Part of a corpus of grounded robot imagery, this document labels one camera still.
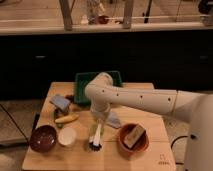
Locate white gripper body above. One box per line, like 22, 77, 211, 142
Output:
90, 108, 110, 124

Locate green plastic bin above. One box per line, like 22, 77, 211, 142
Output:
74, 71, 123, 106

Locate light blue cloth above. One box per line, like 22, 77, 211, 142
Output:
106, 112, 121, 129

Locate blue sponge block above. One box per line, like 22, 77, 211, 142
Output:
50, 94, 70, 111

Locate small white bowl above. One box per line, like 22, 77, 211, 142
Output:
58, 127, 77, 147

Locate white handled black brush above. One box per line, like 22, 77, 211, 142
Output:
89, 124, 102, 151

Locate orange bowl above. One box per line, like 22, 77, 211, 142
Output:
117, 123, 149, 156

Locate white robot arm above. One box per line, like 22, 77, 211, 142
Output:
85, 72, 213, 171

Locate clear green plastic cup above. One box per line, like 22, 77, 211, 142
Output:
89, 123, 104, 146

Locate tan sponge block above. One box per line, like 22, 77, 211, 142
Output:
124, 125, 145, 148

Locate green vegetable toy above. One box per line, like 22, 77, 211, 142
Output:
53, 109, 63, 129

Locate dark red bowl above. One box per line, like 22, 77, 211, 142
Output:
29, 125, 57, 153

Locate wooden table board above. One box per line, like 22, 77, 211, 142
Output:
21, 81, 177, 171

